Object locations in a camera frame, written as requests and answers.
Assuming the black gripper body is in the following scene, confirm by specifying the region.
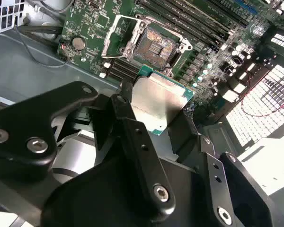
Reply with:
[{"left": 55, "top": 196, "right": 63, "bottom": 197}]
[{"left": 40, "top": 155, "right": 211, "bottom": 227}]

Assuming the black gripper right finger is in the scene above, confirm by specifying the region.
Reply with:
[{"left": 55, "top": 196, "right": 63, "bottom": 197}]
[{"left": 168, "top": 107, "right": 284, "bottom": 227}]

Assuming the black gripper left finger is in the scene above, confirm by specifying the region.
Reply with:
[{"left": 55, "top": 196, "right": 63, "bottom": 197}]
[{"left": 0, "top": 81, "right": 177, "bottom": 221}]

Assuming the silver CPU green edge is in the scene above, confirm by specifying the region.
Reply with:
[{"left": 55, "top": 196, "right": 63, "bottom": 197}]
[{"left": 130, "top": 64, "right": 196, "bottom": 136}]

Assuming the metal socket cover frame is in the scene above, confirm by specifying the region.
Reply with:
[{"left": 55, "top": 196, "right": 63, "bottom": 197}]
[{"left": 101, "top": 14, "right": 149, "bottom": 59}]

